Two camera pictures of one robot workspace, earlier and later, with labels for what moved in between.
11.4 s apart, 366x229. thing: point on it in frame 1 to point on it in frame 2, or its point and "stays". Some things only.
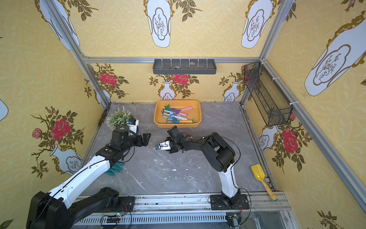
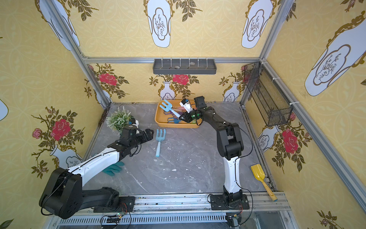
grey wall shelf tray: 184,66 stays
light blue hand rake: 175,117 to 168,108
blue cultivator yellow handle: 175,120 stays
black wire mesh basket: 274,107 stays
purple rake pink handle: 177,111 to 170,112
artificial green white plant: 119,118 stays
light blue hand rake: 170,114 to 159,138
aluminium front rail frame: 267,211 stays
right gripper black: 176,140 to 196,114
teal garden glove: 116,168 stays
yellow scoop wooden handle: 260,174 stays
